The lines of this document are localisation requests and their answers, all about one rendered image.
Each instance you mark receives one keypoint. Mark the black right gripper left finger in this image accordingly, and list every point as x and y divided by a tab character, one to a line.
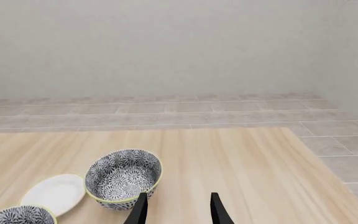
139	213

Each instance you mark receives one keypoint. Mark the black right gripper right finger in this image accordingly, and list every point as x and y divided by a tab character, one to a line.
218	212

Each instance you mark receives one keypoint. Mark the black white patterned bowl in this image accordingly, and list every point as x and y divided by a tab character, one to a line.
19	215
123	177

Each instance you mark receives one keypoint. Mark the white plate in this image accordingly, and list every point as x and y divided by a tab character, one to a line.
54	193

